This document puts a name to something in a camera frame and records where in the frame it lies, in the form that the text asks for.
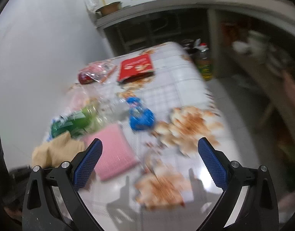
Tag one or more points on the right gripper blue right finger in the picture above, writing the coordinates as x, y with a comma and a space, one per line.
259, 210

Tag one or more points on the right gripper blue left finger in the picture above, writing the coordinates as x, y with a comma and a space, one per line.
40, 208

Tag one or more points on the brown paper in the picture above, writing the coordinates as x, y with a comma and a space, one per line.
53, 153

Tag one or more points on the pink mesh packet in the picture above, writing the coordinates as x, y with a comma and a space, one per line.
117, 156

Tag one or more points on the green drink bottle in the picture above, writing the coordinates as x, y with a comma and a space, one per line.
92, 118

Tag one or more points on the blue wrapper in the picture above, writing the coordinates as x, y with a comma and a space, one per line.
140, 117

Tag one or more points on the red snack packet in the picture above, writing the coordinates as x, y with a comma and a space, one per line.
137, 67

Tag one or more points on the floral tablecloth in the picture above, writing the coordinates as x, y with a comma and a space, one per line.
169, 187

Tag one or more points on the red clear plastic bag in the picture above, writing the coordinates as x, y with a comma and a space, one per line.
96, 72

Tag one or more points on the cooking oil bottle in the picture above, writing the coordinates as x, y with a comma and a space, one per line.
204, 61

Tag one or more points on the white bowl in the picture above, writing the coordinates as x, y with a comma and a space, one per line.
241, 47

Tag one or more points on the brass bowl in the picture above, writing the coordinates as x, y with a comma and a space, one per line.
109, 8

